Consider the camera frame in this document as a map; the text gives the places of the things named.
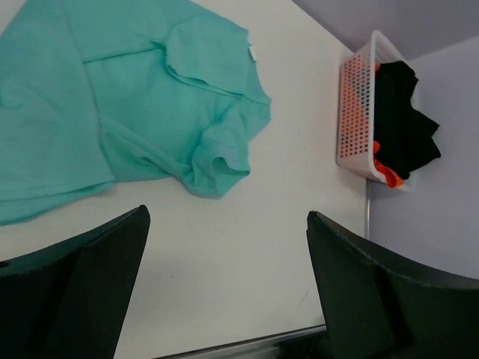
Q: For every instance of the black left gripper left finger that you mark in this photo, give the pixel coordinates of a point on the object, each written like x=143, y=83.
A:
x=69, y=300

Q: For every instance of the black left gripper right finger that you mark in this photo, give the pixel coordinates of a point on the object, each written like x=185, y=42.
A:
x=379, y=304

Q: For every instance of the teal t shirt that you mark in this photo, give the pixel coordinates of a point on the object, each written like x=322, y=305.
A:
x=99, y=92

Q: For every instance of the orange t shirt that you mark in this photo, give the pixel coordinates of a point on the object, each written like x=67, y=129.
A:
x=386, y=147

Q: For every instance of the black t shirt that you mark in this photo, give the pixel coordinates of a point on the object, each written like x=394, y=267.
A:
x=415, y=129

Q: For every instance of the white perforated plastic basket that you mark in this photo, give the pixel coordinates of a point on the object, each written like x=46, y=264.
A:
x=356, y=105

